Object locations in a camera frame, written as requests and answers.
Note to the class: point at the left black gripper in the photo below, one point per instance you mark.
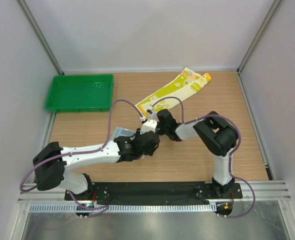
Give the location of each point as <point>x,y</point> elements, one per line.
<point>150,152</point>

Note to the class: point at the left aluminium frame post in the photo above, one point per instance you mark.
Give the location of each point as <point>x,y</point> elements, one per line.
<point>40,36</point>

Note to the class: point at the green plastic tray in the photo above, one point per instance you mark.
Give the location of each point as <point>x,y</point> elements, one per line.
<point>80,93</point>

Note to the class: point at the aluminium front rail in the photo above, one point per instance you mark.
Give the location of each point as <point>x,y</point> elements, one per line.
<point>272,190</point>

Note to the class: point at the right aluminium frame post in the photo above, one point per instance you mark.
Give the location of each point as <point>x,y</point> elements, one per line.
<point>268,18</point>

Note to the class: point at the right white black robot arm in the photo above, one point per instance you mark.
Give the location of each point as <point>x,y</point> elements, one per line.
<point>218,135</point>

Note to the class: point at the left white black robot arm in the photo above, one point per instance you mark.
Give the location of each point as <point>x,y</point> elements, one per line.
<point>54,165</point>

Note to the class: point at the green yellow patterned towel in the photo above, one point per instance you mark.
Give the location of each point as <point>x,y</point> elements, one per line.
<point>184,86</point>

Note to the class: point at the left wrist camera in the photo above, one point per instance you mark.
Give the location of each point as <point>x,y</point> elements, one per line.
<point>149,125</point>

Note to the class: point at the aluminium frame post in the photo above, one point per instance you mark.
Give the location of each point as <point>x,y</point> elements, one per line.
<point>40,36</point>
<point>268,18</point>

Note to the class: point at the polka dot striped towel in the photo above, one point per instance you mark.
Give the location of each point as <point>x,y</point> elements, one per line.
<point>119,132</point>

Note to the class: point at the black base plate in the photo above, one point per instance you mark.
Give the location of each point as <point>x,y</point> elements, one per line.
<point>108,191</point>

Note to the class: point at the slotted cable duct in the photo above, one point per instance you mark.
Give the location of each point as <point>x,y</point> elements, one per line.
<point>73,208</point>

